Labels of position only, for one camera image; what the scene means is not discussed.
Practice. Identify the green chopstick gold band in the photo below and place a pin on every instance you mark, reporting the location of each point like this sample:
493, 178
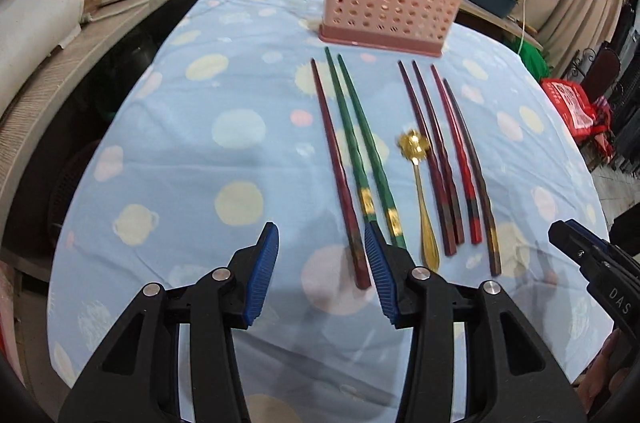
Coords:
370, 143
350, 143

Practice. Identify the green cloth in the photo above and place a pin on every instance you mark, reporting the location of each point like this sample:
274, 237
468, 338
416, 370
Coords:
532, 55

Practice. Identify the bright red chopstick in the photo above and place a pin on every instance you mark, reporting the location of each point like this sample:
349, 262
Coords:
455, 153

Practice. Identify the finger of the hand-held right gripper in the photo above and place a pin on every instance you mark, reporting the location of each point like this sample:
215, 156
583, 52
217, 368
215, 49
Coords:
587, 235
570, 245

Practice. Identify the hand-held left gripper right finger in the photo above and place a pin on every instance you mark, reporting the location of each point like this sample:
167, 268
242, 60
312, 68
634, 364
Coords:
382, 283

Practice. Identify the dark metal chair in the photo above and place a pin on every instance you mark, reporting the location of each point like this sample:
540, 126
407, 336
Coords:
602, 70

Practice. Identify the white plastic basin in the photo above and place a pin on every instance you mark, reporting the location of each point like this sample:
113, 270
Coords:
35, 13

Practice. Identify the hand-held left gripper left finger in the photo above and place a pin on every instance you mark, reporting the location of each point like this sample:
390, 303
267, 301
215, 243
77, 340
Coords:
260, 283

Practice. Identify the dark brown chopstick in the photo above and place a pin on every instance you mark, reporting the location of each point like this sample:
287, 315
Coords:
472, 178

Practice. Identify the gold flower spoon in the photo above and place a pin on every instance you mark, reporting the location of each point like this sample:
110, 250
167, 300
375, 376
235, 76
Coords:
429, 233

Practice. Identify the person's right hand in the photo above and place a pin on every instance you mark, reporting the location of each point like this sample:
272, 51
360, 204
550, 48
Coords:
607, 368

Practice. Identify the red plastic bag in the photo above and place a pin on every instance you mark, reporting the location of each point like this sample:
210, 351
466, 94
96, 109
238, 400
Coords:
570, 108

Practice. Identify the blue planet print tablecloth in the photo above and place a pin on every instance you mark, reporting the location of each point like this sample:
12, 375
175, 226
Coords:
200, 178

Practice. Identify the dark red chopstick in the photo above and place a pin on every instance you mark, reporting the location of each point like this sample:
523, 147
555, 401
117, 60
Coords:
411, 103
431, 128
340, 173

